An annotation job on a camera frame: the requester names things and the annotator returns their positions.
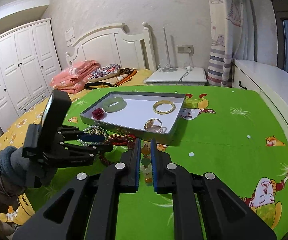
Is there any wall power socket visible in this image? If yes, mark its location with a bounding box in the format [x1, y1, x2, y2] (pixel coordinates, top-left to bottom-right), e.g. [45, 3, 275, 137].
[177, 46, 194, 54]

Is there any green cartoon tablecloth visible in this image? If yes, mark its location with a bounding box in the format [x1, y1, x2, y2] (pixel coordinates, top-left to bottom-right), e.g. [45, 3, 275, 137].
[25, 84, 288, 240]

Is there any red coral bead bracelet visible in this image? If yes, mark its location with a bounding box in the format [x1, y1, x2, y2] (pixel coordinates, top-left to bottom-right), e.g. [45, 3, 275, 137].
[114, 133, 137, 145]

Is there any grey jewelry tray box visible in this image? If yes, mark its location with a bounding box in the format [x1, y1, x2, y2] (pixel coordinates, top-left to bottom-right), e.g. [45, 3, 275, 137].
[80, 92, 185, 145]

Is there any multicolour stone bead bracelet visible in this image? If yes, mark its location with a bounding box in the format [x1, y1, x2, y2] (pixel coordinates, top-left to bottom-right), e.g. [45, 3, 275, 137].
[140, 143, 154, 186]

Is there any white wardrobe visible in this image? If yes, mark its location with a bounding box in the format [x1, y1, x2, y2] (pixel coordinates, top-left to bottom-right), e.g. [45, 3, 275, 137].
[0, 18, 62, 132]

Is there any rose gold rings bracelet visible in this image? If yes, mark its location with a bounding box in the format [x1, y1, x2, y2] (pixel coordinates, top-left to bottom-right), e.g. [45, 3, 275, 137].
[143, 117, 165, 133]

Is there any patterned pillow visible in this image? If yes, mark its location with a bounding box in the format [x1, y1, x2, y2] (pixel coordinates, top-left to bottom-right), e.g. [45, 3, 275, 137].
[87, 64, 121, 82]

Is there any white pearl necklace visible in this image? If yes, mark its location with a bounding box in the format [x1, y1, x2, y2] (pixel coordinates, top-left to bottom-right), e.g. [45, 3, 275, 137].
[77, 125, 110, 147]

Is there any white charger cable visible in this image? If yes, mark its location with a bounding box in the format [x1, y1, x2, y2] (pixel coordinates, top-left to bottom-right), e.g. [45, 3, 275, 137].
[175, 51, 194, 86]

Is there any white headboard bed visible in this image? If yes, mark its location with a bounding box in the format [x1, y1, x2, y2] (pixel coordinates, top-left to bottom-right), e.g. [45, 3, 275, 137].
[65, 22, 157, 72]

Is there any gold bangle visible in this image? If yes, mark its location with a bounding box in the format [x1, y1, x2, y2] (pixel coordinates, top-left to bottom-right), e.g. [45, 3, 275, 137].
[152, 100, 176, 115]

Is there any orange black folded cloth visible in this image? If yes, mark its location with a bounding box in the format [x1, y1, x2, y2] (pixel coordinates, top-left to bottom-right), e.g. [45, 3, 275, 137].
[84, 68, 137, 90]

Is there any striped boat curtain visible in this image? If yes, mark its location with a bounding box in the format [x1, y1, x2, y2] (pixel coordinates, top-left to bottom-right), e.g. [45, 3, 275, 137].
[207, 0, 243, 87]

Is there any red rose brooch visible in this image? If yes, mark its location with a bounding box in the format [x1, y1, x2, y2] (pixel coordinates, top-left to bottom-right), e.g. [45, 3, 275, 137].
[92, 108, 105, 120]

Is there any white desk lamp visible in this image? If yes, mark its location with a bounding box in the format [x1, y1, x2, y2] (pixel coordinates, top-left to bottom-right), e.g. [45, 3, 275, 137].
[162, 27, 177, 73]

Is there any grey gloved left hand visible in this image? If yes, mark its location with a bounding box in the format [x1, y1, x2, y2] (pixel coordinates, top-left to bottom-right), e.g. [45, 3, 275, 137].
[0, 146, 57, 188]

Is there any white drawer cabinet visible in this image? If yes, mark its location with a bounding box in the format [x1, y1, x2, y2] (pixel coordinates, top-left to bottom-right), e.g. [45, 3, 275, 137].
[234, 60, 288, 125]

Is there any pink folded blanket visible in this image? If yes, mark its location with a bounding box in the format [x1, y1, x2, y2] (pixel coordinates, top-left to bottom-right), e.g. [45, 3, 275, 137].
[50, 60, 101, 94]

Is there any white nightstand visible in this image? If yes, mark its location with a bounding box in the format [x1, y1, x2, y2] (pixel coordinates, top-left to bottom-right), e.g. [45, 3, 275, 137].
[144, 67, 207, 86]

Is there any green jade bangle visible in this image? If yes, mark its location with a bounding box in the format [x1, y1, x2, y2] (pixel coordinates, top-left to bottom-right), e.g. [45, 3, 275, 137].
[102, 96, 127, 113]

